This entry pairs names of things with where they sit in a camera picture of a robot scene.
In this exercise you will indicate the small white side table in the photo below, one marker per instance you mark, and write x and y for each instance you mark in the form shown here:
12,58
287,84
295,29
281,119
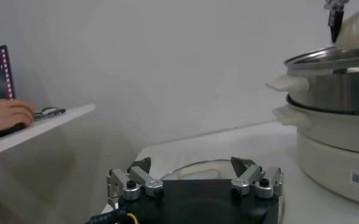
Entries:
60,118

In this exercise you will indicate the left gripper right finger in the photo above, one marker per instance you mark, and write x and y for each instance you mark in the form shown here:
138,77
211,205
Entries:
258,179

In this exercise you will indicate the cream electric pot base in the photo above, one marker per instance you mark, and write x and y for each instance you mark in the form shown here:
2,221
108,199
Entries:
334,158

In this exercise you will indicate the person bare hand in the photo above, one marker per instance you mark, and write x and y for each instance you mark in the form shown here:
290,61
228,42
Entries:
5,112

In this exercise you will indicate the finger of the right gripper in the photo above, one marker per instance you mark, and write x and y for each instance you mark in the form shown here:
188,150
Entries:
336,21

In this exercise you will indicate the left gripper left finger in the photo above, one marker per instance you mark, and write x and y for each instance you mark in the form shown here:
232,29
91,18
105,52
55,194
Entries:
136,179

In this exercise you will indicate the round glass pot lid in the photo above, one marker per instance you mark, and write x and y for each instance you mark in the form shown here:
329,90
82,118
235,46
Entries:
197,170

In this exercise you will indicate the perforated steel steamer basket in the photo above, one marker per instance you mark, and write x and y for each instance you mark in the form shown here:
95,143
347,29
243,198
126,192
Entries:
334,88

